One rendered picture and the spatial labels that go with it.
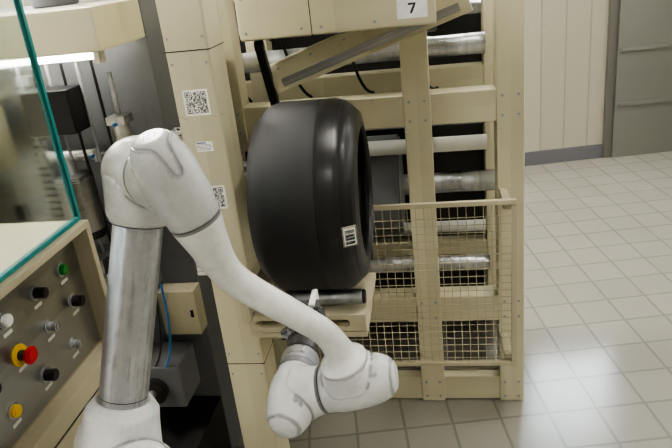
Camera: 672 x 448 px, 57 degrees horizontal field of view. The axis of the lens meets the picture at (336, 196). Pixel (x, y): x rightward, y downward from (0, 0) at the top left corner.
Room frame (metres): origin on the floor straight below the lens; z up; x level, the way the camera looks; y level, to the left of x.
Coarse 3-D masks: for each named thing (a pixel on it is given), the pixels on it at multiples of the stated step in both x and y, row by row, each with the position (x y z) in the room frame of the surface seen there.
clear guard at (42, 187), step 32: (0, 0) 1.50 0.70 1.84; (0, 32) 1.47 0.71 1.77; (0, 64) 1.44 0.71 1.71; (32, 64) 1.55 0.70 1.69; (0, 96) 1.41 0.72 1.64; (32, 96) 1.52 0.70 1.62; (0, 128) 1.38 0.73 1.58; (32, 128) 1.49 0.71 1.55; (0, 160) 1.35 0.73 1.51; (32, 160) 1.45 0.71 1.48; (64, 160) 1.56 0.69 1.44; (0, 192) 1.32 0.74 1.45; (32, 192) 1.42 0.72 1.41; (64, 192) 1.54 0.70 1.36; (0, 224) 1.29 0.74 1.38; (32, 224) 1.39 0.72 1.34; (64, 224) 1.50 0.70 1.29; (0, 256) 1.26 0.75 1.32; (32, 256) 1.34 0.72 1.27
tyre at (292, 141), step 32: (256, 128) 1.72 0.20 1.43; (288, 128) 1.66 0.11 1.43; (320, 128) 1.64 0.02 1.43; (352, 128) 1.67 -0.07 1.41; (256, 160) 1.61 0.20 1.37; (288, 160) 1.58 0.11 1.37; (320, 160) 1.56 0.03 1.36; (352, 160) 1.59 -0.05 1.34; (256, 192) 1.56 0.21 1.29; (288, 192) 1.54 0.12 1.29; (320, 192) 1.52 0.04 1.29; (352, 192) 1.54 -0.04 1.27; (256, 224) 1.54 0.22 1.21; (288, 224) 1.52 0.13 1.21; (320, 224) 1.50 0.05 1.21; (352, 224) 1.52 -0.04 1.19; (256, 256) 1.59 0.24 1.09; (288, 256) 1.52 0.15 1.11; (320, 256) 1.51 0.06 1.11; (352, 256) 1.53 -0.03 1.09; (288, 288) 1.62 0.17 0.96; (320, 288) 1.61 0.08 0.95
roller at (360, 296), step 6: (288, 294) 1.66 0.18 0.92; (294, 294) 1.66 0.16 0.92; (300, 294) 1.65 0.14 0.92; (306, 294) 1.65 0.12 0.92; (318, 294) 1.64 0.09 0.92; (324, 294) 1.64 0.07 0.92; (330, 294) 1.64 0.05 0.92; (336, 294) 1.63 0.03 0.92; (342, 294) 1.63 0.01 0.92; (348, 294) 1.63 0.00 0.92; (354, 294) 1.62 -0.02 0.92; (360, 294) 1.62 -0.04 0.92; (366, 294) 1.65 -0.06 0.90; (300, 300) 1.65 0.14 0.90; (324, 300) 1.63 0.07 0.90; (330, 300) 1.63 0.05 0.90; (336, 300) 1.63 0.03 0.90; (342, 300) 1.62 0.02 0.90; (348, 300) 1.62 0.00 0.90; (354, 300) 1.62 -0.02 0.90; (360, 300) 1.61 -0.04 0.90; (366, 300) 1.64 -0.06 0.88
